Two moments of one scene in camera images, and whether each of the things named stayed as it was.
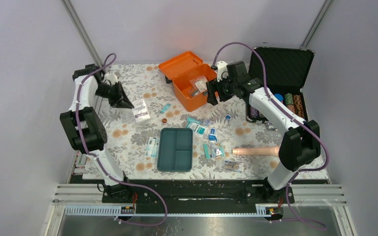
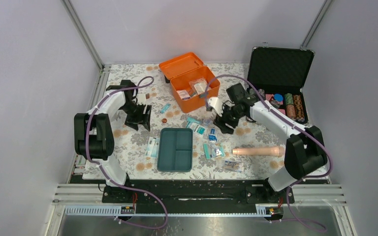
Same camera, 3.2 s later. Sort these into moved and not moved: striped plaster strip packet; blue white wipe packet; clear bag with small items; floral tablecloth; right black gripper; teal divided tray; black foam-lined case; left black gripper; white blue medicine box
Moved: white blue medicine box; left black gripper; right black gripper
Not moved: floral tablecloth; teal divided tray; black foam-lined case; blue white wipe packet; clear bag with small items; striped plaster strip packet
